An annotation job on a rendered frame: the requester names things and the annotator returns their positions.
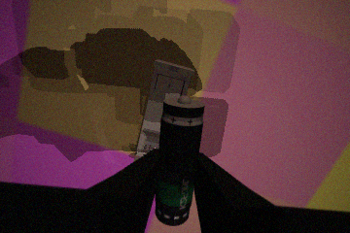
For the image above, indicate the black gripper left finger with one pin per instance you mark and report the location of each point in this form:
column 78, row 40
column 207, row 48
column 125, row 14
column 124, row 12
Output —
column 119, row 204

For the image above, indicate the black cylindrical battery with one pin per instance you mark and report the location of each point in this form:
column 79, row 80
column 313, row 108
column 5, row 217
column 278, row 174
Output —
column 179, row 143

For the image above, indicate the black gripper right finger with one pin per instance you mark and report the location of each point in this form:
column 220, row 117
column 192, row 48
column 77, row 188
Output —
column 225, row 205

